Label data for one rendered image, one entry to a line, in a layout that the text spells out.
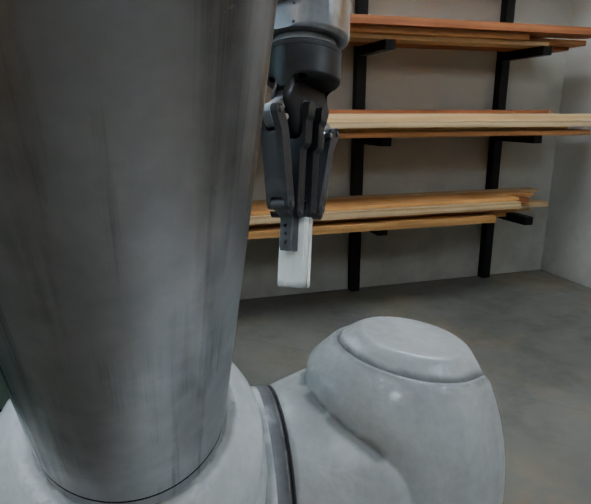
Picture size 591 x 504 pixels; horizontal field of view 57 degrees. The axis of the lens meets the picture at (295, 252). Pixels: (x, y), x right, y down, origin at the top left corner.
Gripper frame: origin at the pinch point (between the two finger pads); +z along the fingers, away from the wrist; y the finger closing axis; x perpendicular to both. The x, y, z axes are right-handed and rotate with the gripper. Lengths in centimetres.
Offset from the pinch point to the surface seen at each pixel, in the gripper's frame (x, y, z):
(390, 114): -79, -225, -71
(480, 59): -53, -310, -123
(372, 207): -90, -232, -22
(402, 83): -91, -273, -102
